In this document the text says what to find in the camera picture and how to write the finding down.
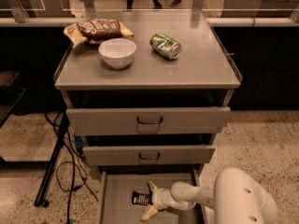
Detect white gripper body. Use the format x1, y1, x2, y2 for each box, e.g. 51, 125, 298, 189
151, 188, 175, 210

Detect black rxbar chocolate wrapper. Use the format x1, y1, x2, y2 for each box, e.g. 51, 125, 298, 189
132, 191, 151, 206

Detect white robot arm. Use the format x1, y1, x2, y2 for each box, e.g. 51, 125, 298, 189
141, 168, 278, 224

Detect grey bottom drawer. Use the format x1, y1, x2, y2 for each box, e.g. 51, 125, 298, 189
94, 171, 207, 224

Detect grey drawer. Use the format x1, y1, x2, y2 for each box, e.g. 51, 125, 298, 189
66, 106, 230, 135
94, 171, 207, 224
83, 145, 216, 166

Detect grey middle drawer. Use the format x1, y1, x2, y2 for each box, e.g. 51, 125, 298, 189
83, 145, 216, 166

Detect grey top drawer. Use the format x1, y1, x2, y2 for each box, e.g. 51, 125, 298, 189
66, 106, 230, 135

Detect grey drawer cabinet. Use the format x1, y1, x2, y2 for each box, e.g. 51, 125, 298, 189
53, 8, 243, 224

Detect black stand leg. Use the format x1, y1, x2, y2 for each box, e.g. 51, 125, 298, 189
34, 113, 69, 207

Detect white ceramic bowl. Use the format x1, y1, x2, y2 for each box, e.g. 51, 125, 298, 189
98, 38, 136, 69

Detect green soda can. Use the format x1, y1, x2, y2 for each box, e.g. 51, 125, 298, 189
149, 33, 181, 60

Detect brown chip bag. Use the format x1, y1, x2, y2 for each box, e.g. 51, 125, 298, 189
64, 19, 134, 48

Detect dark side table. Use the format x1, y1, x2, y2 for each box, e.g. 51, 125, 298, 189
0, 71, 26, 127

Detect black floor cables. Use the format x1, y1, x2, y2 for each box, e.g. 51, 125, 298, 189
43, 111, 99, 224

